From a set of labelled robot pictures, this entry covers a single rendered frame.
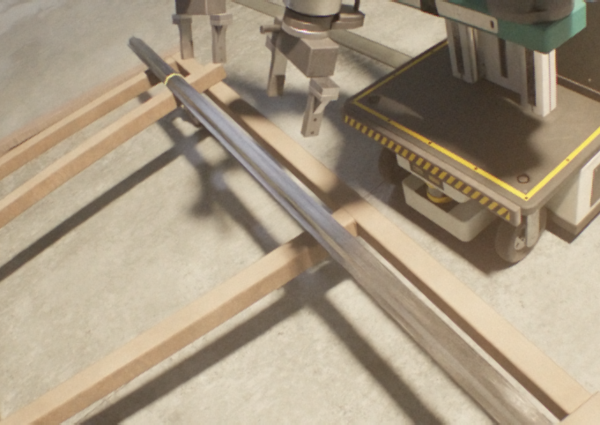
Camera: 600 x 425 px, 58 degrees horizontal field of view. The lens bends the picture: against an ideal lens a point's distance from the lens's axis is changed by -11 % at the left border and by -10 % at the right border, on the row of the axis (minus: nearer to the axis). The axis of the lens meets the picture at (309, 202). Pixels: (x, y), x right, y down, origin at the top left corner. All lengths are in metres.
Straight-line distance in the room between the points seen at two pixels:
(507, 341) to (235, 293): 0.61
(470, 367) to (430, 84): 0.97
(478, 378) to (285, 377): 0.67
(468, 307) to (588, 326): 0.44
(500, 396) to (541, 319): 0.57
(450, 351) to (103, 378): 0.77
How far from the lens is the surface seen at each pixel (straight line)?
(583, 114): 1.62
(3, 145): 3.16
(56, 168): 2.02
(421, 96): 1.72
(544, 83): 1.55
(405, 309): 1.11
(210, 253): 1.93
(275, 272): 1.37
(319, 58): 0.88
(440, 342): 1.06
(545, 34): 1.19
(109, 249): 2.17
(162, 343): 1.37
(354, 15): 0.93
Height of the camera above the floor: 1.28
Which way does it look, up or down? 41 degrees down
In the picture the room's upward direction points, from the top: 20 degrees counter-clockwise
